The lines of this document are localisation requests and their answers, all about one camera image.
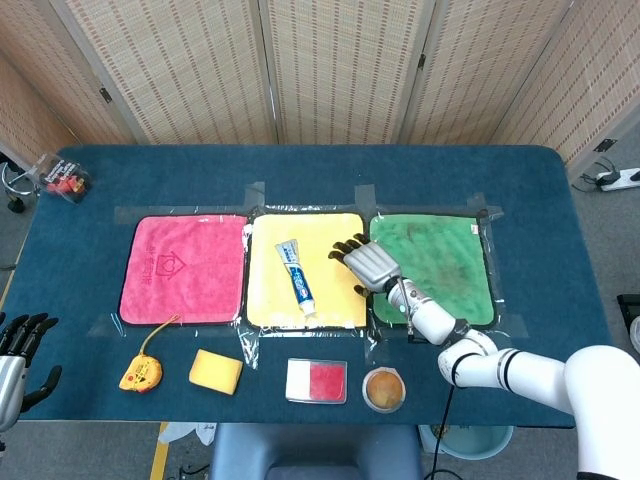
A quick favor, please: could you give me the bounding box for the light blue bin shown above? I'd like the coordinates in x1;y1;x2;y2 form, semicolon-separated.
418;424;515;462

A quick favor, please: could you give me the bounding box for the white plastic bag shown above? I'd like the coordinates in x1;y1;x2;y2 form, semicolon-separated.
158;422;219;448

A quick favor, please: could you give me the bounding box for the red white ink pad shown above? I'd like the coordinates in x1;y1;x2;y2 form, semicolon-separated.
284;357;349;405

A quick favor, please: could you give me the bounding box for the plastic bag with red items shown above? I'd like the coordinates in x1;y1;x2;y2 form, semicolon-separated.
34;153;96;205

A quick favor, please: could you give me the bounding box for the white power strip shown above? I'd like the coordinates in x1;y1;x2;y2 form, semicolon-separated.
594;168;640;193

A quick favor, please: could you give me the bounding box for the blue felt table cover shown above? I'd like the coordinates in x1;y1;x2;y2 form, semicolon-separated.
0;144;631;429

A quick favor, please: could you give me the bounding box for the brown bun in clear cup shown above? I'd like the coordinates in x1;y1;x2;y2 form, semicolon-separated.
361;366;407;414

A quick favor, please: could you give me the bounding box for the green towel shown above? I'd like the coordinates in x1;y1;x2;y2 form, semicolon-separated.
368;213;496;329

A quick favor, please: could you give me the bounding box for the yellow towel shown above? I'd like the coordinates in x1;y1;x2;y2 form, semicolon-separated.
244;212;370;331

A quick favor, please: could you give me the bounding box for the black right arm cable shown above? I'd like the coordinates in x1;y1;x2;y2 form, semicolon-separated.
428;383;457;480

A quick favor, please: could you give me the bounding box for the chrome stool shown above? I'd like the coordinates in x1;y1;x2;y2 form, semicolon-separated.
0;159;41;214

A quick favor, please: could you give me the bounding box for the yellow sponge block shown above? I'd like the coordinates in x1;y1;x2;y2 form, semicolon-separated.
188;348;244;396

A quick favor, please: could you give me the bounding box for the pink towel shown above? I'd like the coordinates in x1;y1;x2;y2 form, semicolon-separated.
118;213;250;327

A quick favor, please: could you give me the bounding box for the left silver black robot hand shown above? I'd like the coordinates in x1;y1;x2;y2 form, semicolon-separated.
0;312;64;434

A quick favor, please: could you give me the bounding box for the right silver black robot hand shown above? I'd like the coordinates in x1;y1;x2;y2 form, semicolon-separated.
328;232;403;298

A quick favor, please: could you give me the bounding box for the yellow tape measure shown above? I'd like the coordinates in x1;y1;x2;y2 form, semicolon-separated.
118;313;182;395

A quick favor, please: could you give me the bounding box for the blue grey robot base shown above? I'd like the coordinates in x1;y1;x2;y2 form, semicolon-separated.
209;423;424;480

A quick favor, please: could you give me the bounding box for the woven folding screen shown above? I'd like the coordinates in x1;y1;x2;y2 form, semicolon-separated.
0;0;640;170

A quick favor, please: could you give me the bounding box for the blue white toothpaste tube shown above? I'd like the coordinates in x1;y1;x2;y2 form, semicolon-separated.
274;239;317;316

